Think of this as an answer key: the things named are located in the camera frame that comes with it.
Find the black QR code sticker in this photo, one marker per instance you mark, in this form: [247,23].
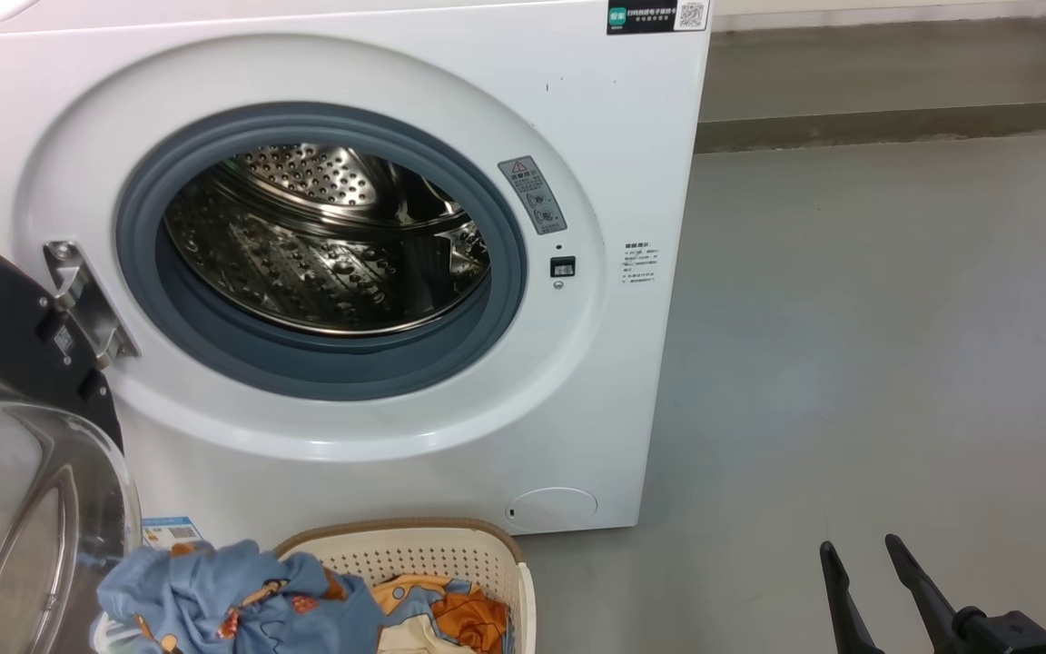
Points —
[655,15]

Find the metal door hinge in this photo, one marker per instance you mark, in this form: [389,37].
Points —
[92,313]

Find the grey raised floor ledge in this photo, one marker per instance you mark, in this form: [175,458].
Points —
[895,123]

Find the black door latch slot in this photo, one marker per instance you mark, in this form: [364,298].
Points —
[562,267]

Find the white front-load washing machine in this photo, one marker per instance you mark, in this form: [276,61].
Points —
[596,381]

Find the cream orange blue garment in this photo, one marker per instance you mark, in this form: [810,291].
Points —
[450,618]

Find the round white filter cover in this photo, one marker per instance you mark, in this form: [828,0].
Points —
[552,509]

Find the cream perforated laundry basket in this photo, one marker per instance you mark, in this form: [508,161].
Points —
[432,549]

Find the grey rubber door gasket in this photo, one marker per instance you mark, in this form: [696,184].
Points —
[305,363]

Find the printed instruction text label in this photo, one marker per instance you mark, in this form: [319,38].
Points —
[640,263]

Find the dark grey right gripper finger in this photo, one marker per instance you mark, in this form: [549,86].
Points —
[845,609]
[927,599]

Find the perforated steel washer drum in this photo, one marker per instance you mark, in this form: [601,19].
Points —
[305,272]

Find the grey warning sticker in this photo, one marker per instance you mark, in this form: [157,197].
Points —
[532,195]

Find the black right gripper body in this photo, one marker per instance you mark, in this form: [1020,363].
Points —
[1013,636]

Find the blue printed garment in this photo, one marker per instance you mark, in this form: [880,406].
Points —
[214,590]

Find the blue energy label sticker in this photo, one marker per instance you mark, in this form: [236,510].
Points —
[171,531]

